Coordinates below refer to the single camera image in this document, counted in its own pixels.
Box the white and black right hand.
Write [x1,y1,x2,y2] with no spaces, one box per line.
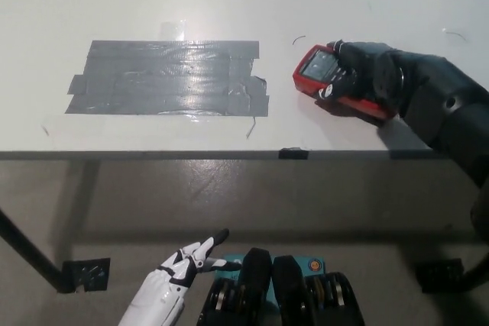
[315,39,394,113]

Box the white and black left hand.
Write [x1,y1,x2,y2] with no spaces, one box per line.
[118,228,244,326]

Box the red digital multimeter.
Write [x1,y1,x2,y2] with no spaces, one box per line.
[292,44,398,127]

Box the small black tape piece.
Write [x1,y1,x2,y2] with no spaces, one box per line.
[277,147,309,160]

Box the black metal table leg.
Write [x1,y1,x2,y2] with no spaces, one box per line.
[0,207,64,295]

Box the grey duct tape patch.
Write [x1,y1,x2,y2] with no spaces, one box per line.
[63,39,270,118]

